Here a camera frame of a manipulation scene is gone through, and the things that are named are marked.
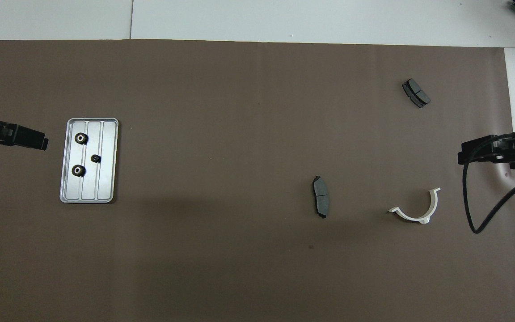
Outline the short wide grey brake pad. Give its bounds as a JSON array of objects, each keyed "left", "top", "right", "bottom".
[{"left": 402, "top": 78, "right": 431, "bottom": 109}]

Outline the white curved plastic bracket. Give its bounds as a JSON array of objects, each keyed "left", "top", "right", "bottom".
[{"left": 388, "top": 187, "right": 441, "bottom": 225}]

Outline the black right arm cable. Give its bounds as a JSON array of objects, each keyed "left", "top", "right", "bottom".
[{"left": 462, "top": 133, "right": 515, "bottom": 234}]

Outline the silver ribbed metal tray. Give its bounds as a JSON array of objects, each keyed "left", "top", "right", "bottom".
[{"left": 59, "top": 118, "right": 119, "bottom": 204}]

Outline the brown paper table mat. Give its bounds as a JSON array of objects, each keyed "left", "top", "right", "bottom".
[{"left": 0, "top": 39, "right": 515, "bottom": 322}]

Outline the long slim grey brake pad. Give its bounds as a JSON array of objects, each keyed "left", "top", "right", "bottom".
[{"left": 312, "top": 175, "right": 329, "bottom": 219}]

